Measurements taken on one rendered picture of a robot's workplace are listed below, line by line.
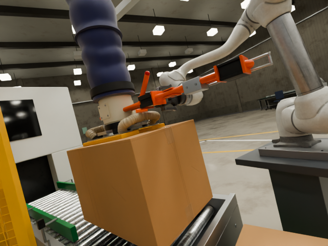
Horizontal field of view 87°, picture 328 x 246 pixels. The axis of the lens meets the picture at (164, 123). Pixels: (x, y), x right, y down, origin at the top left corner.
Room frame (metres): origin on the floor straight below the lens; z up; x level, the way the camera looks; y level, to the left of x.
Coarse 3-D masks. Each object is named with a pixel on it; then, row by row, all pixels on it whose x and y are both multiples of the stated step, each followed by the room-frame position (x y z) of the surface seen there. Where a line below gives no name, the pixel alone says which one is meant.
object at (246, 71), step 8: (240, 56) 0.47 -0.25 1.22; (224, 64) 0.51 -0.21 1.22; (232, 64) 0.50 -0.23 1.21; (240, 64) 0.49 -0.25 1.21; (216, 72) 0.52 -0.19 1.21; (224, 72) 0.52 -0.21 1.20; (232, 72) 0.50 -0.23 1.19; (240, 72) 0.49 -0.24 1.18; (248, 72) 0.50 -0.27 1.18; (224, 80) 0.52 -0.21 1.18
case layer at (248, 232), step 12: (252, 228) 0.75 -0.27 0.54; (264, 228) 0.73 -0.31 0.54; (240, 240) 0.70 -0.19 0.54; (252, 240) 0.69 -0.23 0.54; (264, 240) 0.67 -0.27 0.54; (276, 240) 0.66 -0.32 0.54; (288, 240) 0.65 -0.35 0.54; (300, 240) 0.63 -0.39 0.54; (312, 240) 0.62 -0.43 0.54; (324, 240) 0.61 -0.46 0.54
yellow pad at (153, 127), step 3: (156, 123) 0.92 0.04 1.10; (162, 123) 0.90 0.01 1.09; (144, 126) 0.93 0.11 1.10; (147, 126) 0.88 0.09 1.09; (150, 126) 0.85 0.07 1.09; (153, 126) 0.84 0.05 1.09; (156, 126) 0.86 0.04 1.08; (159, 126) 0.88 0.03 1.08; (162, 126) 0.90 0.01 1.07; (129, 129) 1.02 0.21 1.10; (135, 129) 0.94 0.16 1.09; (138, 129) 0.90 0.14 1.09; (141, 129) 0.89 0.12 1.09; (144, 129) 0.87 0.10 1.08; (147, 129) 0.86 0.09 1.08; (150, 129) 0.85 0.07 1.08
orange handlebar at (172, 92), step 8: (248, 64) 0.48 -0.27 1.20; (200, 80) 0.57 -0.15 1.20; (208, 80) 0.56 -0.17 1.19; (216, 80) 0.58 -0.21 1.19; (168, 88) 0.65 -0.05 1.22; (176, 88) 0.63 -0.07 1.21; (160, 96) 0.68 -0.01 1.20; (168, 96) 0.66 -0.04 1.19; (176, 96) 0.71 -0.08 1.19; (136, 104) 0.77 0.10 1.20; (136, 112) 1.05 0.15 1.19
